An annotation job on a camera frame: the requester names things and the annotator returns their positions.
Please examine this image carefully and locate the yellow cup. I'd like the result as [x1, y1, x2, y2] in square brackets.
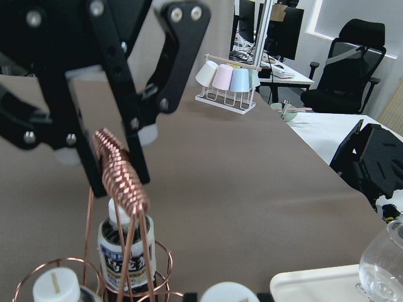
[227, 63, 242, 69]

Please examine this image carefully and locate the green cup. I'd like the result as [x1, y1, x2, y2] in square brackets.
[249, 69, 261, 89]

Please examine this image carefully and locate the white cup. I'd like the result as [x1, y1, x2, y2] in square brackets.
[195, 60, 218, 87]

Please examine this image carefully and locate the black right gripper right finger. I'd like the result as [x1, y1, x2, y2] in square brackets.
[257, 293, 271, 302]

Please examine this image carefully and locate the tea bottle near handle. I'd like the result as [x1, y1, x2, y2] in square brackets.
[96, 198, 157, 296]

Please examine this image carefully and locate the tea bottle middle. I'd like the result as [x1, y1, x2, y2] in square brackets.
[32, 267, 98, 302]

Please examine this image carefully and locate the copper wire bottle basket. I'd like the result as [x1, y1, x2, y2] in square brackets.
[13, 128, 184, 301]

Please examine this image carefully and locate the black device chassis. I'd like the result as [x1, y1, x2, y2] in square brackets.
[330, 120, 402, 205]

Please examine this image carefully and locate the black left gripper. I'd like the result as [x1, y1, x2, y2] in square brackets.
[1, 1, 210, 150]

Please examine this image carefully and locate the clear wine glass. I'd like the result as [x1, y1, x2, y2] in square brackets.
[359, 220, 402, 301]

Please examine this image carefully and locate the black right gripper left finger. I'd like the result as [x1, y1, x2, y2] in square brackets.
[184, 293, 197, 302]

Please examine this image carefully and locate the white cup rack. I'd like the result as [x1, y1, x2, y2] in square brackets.
[195, 54, 261, 115]

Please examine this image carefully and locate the black office chair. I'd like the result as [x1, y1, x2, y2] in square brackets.
[300, 19, 386, 114]

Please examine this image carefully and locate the cream serving tray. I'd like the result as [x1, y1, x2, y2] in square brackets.
[270, 264, 371, 301]

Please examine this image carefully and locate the green bowl with utensils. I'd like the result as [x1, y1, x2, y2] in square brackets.
[270, 100, 312, 122]

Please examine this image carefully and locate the tea bottle front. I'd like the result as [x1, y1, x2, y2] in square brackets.
[200, 281, 259, 302]

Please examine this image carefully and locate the pink cup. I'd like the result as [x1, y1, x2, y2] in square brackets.
[212, 64, 233, 91]

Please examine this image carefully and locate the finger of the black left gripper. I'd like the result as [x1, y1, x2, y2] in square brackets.
[65, 77, 106, 198]
[103, 62, 150, 184]

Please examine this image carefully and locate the black monitor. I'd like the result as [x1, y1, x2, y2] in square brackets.
[277, 7, 305, 60]

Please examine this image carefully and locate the blue cup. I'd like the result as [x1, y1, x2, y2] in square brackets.
[230, 68, 249, 92]

